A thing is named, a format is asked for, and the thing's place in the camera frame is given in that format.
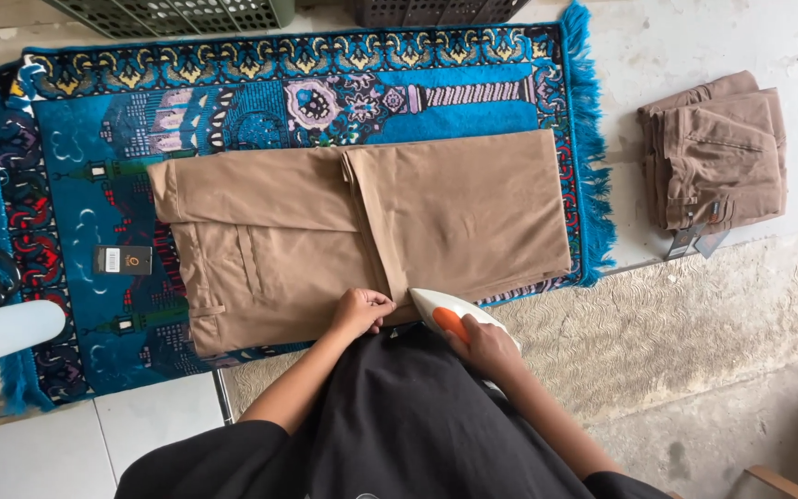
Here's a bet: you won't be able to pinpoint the person's right hand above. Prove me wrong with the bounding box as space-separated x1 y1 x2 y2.
444 314 526 381

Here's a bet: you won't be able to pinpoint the black hang tag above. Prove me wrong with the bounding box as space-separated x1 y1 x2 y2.
92 244 154 277

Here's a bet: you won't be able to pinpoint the green perforated plastic basket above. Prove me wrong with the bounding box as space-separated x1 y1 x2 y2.
42 0 296 40

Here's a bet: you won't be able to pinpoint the folded tan trousers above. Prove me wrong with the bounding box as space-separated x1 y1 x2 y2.
636 69 762 140
652 89 788 233

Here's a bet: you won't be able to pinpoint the tan trousers with black tag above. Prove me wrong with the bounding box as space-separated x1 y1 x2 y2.
147 129 573 359

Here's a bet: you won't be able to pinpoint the grey-blue hang tag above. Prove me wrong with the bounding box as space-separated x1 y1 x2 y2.
693 229 731 259

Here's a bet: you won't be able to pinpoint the dark hang tag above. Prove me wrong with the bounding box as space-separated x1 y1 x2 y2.
665 222 706 262

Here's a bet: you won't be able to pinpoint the white spray bottle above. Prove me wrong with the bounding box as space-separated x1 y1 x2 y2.
0 299 67 370

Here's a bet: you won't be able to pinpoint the blue patterned fringed rug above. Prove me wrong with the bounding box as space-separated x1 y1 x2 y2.
0 0 618 415

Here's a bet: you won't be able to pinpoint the white iron with orange handle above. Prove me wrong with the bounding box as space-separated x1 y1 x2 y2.
409 287 523 402

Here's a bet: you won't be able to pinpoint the dark grey perforated plastic basket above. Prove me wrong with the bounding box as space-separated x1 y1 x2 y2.
352 0 532 27

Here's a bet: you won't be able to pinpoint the person's left hand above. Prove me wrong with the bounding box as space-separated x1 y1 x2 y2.
329 287 397 340

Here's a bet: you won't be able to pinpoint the wooden furniture piece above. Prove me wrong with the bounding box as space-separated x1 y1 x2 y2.
728 464 798 499

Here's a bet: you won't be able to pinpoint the person's black clothing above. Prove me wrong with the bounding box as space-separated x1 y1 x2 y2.
115 322 673 499

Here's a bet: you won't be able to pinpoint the beige patterned floor mat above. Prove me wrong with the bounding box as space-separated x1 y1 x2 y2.
222 225 798 425

